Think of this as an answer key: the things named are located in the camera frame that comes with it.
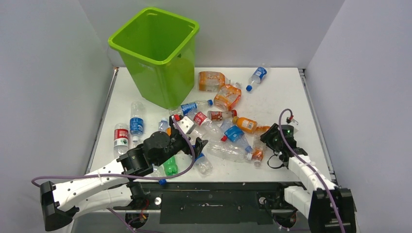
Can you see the green plastic bin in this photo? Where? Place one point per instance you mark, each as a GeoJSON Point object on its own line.
{"type": "Point", "coordinates": [158, 49]}

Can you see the orange juice bottle barcode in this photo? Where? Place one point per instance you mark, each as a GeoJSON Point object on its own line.
{"type": "Point", "coordinates": [249, 126]}

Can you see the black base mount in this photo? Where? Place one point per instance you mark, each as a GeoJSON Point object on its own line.
{"type": "Point", "coordinates": [213, 203]}

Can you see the Pepsi bottle blue label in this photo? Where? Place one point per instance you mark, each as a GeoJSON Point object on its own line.
{"type": "Point", "coordinates": [203, 165]}

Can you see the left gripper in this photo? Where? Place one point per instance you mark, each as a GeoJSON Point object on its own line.
{"type": "Point", "coordinates": [186, 148]}

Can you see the orange bottle white cap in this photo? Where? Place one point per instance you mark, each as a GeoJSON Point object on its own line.
{"type": "Point", "coordinates": [258, 152]}

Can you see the red label Nongfu bottle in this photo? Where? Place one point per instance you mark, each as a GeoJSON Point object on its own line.
{"type": "Point", "coordinates": [121, 139]}

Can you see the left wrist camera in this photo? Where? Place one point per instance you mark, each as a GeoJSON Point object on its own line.
{"type": "Point", "coordinates": [186, 124]}

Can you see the large orange label bottle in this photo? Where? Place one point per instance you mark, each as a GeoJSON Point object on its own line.
{"type": "Point", "coordinates": [211, 81]}

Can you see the red cap tea bottle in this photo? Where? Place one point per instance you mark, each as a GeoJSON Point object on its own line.
{"type": "Point", "coordinates": [221, 115]}

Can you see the red label clear bottle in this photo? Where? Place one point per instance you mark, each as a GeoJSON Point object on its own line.
{"type": "Point", "coordinates": [212, 130]}

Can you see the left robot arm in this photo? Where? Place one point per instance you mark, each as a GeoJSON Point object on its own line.
{"type": "Point", "coordinates": [112, 185]}

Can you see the green plastic bottle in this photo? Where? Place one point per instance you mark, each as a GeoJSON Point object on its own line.
{"type": "Point", "coordinates": [170, 167]}

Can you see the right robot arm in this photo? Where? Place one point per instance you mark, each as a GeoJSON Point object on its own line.
{"type": "Point", "coordinates": [327, 207]}

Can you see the Pepsi bottle blue cap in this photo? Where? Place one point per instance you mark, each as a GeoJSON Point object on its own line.
{"type": "Point", "coordinates": [158, 171]}

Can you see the blue label clear bottle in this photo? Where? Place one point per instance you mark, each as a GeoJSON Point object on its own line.
{"type": "Point", "coordinates": [136, 121]}

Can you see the crushed orange label bottle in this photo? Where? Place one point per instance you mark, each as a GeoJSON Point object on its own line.
{"type": "Point", "coordinates": [228, 96]}

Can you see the small blue label bottle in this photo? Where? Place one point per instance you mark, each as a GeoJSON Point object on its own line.
{"type": "Point", "coordinates": [256, 78]}

